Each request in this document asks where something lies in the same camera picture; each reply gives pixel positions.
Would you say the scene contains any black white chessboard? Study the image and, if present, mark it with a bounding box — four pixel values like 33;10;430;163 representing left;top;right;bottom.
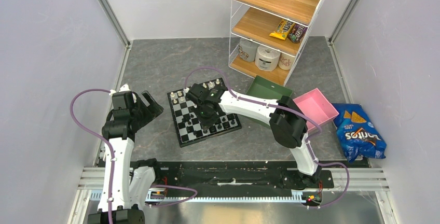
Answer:
167;89;242;147

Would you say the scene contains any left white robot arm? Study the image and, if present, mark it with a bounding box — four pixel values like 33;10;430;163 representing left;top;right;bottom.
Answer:
87;84;163;223

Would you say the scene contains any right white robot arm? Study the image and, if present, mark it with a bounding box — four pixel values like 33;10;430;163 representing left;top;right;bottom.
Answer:
184;83;322;187

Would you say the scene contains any green square tray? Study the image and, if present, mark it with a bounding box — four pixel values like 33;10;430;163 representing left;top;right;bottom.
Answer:
246;76;293;100

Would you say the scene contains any grey mug with drawing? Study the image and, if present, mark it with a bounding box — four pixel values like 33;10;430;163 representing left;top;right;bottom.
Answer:
239;38;259;62

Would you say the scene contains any white toilet paper roll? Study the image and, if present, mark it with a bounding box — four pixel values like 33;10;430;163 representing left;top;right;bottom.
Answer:
255;45;281;72

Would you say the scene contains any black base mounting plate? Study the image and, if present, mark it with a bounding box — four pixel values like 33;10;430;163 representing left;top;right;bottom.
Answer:
129;160;334;198

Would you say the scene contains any pink square tray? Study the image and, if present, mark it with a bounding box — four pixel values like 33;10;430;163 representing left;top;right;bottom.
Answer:
293;88;339;126

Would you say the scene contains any yellow M&M candy bag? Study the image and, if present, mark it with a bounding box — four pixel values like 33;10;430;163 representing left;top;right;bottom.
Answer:
269;19;295;40

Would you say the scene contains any brown M&M candy bag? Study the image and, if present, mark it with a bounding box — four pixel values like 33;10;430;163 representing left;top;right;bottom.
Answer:
288;23;308;43

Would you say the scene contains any blue Doritos chip bag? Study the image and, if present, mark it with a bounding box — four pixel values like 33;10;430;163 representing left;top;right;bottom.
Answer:
333;103;387;163

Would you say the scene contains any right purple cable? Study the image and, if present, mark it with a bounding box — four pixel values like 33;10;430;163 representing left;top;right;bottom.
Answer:
184;66;351;209

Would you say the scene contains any purple cable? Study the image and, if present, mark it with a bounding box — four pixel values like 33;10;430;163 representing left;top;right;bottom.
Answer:
70;89;198;224
184;66;351;209

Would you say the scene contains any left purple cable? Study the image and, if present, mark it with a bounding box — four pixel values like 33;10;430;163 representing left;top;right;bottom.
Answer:
70;89;198;224

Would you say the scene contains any white wire wooden shelf unit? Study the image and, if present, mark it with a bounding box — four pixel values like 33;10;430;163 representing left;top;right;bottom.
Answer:
229;0;325;86

